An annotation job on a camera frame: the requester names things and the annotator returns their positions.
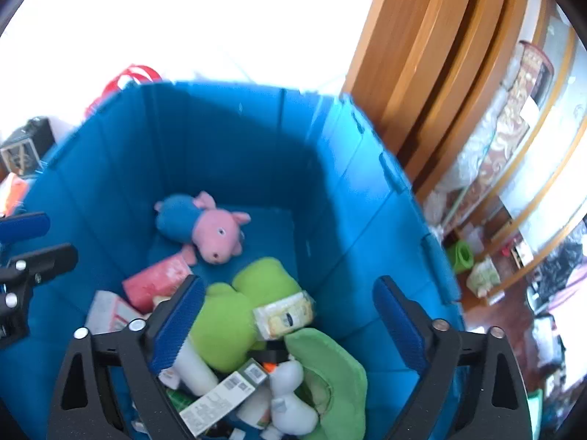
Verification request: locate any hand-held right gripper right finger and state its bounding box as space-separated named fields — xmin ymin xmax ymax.
xmin=372 ymin=276 xmax=533 ymax=440

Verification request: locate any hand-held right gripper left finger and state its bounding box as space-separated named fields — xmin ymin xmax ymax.
xmin=47 ymin=275 xmax=207 ymax=440

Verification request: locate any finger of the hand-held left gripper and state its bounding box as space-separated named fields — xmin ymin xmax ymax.
xmin=0 ymin=243 xmax=80 ymax=312
xmin=0 ymin=212 xmax=51 ymax=243

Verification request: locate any blue plastic storage crate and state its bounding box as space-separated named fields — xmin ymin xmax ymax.
xmin=0 ymin=80 xmax=466 ymax=440

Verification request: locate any pink tissue pack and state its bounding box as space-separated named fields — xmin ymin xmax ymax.
xmin=121 ymin=254 xmax=196 ymax=315

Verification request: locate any white plastic bottle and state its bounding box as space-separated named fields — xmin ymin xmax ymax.
xmin=172 ymin=334 xmax=220 ymax=397

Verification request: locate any green plush toy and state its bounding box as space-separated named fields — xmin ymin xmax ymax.
xmin=188 ymin=257 xmax=306 ymax=374

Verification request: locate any white and pink box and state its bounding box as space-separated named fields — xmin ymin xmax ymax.
xmin=85 ymin=290 xmax=147 ymax=335

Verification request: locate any small green packet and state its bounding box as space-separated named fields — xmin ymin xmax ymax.
xmin=165 ymin=387 xmax=196 ymax=413

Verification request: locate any black electric heater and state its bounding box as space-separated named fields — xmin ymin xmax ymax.
xmin=0 ymin=117 xmax=56 ymax=177

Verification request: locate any white barcode box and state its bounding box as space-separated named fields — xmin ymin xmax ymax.
xmin=179 ymin=358 xmax=269 ymax=438

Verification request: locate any green cloth hat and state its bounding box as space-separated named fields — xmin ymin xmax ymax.
xmin=284 ymin=327 xmax=369 ymax=440

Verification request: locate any green rolled mat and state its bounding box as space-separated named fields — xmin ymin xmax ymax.
xmin=447 ymin=241 xmax=475 ymax=275

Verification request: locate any green and white box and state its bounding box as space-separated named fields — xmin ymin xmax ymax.
xmin=465 ymin=259 xmax=502 ymax=298

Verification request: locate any pink pig plush blue body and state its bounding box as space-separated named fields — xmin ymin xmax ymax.
xmin=153 ymin=191 xmax=252 ymax=267

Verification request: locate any yellow wet wipes pack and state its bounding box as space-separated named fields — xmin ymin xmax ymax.
xmin=252 ymin=291 xmax=317 ymax=341

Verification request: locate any white round bottle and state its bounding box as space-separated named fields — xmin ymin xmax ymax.
xmin=236 ymin=387 xmax=273 ymax=429

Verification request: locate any white plush toy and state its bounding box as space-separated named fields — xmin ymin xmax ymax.
xmin=268 ymin=360 xmax=319 ymax=436

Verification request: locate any red plastic carry case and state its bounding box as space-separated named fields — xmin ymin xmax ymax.
xmin=84 ymin=65 xmax=163 ymax=120

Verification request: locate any wooden glass shelf cabinet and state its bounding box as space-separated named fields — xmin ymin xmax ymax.
xmin=413 ymin=0 xmax=587 ymax=303

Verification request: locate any patterned folded fabric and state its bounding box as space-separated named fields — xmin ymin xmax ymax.
xmin=435 ymin=41 xmax=555 ymax=221

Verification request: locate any wooden frame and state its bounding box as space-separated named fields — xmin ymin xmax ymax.
xmin=342 ymin=0 xmax=533 ymax=193

